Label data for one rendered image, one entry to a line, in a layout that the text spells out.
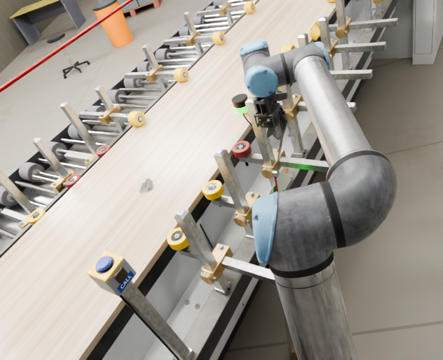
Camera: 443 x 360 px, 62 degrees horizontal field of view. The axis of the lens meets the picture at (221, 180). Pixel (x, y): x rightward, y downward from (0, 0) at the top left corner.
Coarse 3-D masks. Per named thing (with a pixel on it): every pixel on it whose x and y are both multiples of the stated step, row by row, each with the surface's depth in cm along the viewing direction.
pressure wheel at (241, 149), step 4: (236, 144) 161; (240, 144) 161; (244, 144) 160; (248, 144) 159; (232, 148) 160; (236, 148) 160; (240, 148) 159; (244, 148) 158; (248, 148) 157; (236, 152) 158; (240, 152) 157; (244, 152) 157; (248, 152) 158; (236, 156) 160; (240, 156) 158; (244, 156) 158; (248, 164) 166
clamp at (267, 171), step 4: (276, 152) 155; (284, 152) 156; (276, 156) 153; (280, 156) 153; (284, 156) 156; (276, 160) 151; (276, 164) 150; (264, 168) 150; (268, 168) 149; (272, 168) 149; (276, 168) 151; (280, 168) 154; (264, 172) 150; (268, 172) 149; (272, 172) 149; (264, 176) 152; (268, 176) 151; (272, 176) 150
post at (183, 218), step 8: (176, 216) 108; (184, 216) 107; (184, 224) 109; (192, 224) 111; (184, 232) 113; (192, 232) 111; (200, 232) 115; (192, 240) 114; (200, 240) 115; (192, 248) 118; (200, 248) 116; (208, 248) 120; (200, 256) 120; (208, 256) 120; (208, 264) 121; (224, 280) 131; (216, 288) 133; (224, 288) 132
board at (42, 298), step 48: (288, 0) 275; (192, 96) 209; (144, 144) 187; (192, 144) 173; (96, 192) 169; (144, 192) 158; (192, 192) 148; (48, 240) 155; (96, 240) 145; (144, 240) 137; (0, 288) 142; (48, 288) 134; (96, 288) 127; (0, 336) 125; (48, 336) 118; (96, 336) 113
